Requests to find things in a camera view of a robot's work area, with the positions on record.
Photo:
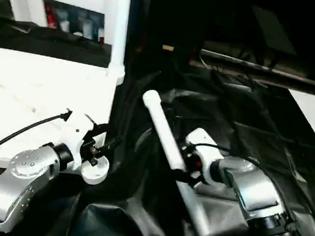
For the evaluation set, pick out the white plastic table leg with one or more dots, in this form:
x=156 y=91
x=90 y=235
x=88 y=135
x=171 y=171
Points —
x=162 y=124
x=121 y=21

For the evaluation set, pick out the white table frame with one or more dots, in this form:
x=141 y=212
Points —
x=37 y=82

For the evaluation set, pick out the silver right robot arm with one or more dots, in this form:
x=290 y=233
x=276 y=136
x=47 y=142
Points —
x=254 y=190

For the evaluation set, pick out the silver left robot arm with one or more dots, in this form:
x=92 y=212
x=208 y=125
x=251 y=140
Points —
x=22 y=171

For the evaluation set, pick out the black work mat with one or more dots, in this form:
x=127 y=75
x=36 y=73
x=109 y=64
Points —
x=243 y=132

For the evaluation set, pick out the small tan label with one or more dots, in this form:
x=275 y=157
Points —
x=168 y=47

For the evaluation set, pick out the dark metal rod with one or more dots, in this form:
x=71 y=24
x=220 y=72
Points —
x=264 y=67

